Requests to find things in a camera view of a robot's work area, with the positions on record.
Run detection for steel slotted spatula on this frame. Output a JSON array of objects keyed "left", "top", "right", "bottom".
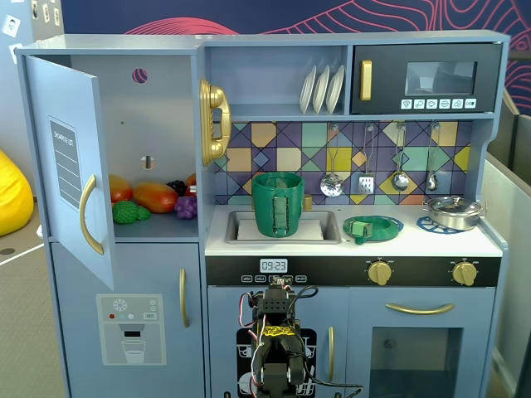
[{"left": 358, "top": 123, "right": 376, "bottom": 195}]

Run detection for gold dishwasher door handle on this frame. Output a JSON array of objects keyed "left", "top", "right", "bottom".
[{"left": 327, "top": 326, "right": 335, "bottom": 383}]

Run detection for water dispenser sticker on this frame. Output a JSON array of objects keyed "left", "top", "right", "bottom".
[{"left": 95, "top": 293, "right": 168, "bottom": 366}]

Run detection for blue toy kitchen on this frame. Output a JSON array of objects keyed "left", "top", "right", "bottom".
[{"left": 14, "top": 31, "right": 511, "bottom": 398}]

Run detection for white toy plate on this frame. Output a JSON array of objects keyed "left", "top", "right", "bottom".
[
  {"left": 325, "top": 65, "right": 346, "bottom": 114},
  {"left": 299, "top": 65, "right": 318, "bottom": 115},
  {"left": 312, "top": 65, "right": 331, "bottom": 115}
]

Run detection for gold fridge door handle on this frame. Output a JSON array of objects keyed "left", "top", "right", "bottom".
[{"left": 79, "top": 173, "right": 105, "bottom": 256}]

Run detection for steel skimmer spoon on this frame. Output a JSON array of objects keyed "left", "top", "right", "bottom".
[{"left": 319, "top": 124, "right": 345, "bottom": 198}]

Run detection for grey desk divider panel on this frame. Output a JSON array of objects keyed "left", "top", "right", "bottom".
[{"left": 483, "top": 148, "right": 531, "bottom": 398}]

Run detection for gold stove knob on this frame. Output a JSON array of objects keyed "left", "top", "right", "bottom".
[
  {"left": 366, "top": 260, "right": 393, "bottom": 287},
  {"left": 450, "top": 260, "right": 479, "bottom": 287}
]

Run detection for green cup-shaped recipient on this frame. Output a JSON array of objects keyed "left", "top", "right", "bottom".
[{"left": 251, "top": 172, "right": 305, "bottom": 239}]

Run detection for gold microwave handle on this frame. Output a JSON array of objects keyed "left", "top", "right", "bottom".
[{"left": 359, "top": 60, "right": 373, "bottom": 102}]

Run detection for green round lid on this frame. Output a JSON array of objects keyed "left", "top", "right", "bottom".
[{"left": 342, "top": 215, "right": 404, "bottom": 245}]

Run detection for yellow bean bag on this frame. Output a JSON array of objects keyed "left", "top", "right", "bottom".
[{"left": 0, "top": 148, "right": 34, "bottom": 237}]

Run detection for gold freezer door handle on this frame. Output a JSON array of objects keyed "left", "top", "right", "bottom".
[{"left": 178, "top": 268, "right": 191, "bottom": 328}]

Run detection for purple toy grapes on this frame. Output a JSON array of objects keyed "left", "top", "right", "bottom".
[{"left": 173, "top": 195, "right": 198, "bottom": 221}]

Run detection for green toy lettuce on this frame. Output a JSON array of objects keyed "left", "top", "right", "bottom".
[{"left": 112, "top": 200, "right": 151, "bottom": 225}]

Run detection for orange toy mango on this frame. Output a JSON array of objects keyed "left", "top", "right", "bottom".
[{"left": 132, "top": 181, "right": 179, "bottom": 215}]

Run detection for gold oven handle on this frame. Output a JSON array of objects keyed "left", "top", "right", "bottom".
[{"left": 385, "top": 302, "right": 456, "bottom": 316}]

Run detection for grey toy sink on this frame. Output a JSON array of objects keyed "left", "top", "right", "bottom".
[{"left": 225, "top": 210, "right": 343, "bottom": 245}]

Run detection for black microwave door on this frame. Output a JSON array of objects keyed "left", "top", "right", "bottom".
[{"left": 350, "top": 42, "right": 503, "bottom": 116}]

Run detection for red yellow toy peach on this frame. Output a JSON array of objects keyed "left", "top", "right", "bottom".
[{"left": 109, "top": 173, "right": 134, "bottom": 204}]

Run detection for photo card on wall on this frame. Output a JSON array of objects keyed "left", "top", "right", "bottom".
[{"left": 2, "top": 14, "right": 22, "bottom": 36}]

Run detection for black dishwasher sticker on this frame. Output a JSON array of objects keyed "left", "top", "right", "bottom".
[{"left": 236, "top": 327, "right": 317, "bottom": 398}]

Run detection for shopping list sticker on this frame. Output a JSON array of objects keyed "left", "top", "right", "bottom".
[{"left": 48, "top": 115, "right": 82, "bottom": 212}]

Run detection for gold toy telephone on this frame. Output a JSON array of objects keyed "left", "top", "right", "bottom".
[{"left": 198, "top": 78, "right": 232, "bottom": 167}]

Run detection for steel ladle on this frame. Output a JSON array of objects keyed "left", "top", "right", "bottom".
[{"left": 392, "top": 123, "right": 411, "bottom": 192}]

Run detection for steel pot with lid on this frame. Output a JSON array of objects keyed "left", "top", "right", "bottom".
[{"left": 421, "top": 195, "right": 485, "bottom": 231}]

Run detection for blue fridge door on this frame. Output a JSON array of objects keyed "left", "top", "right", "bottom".
[{"left": 24, "top": 56, "right": 115, "bottom": 291}]

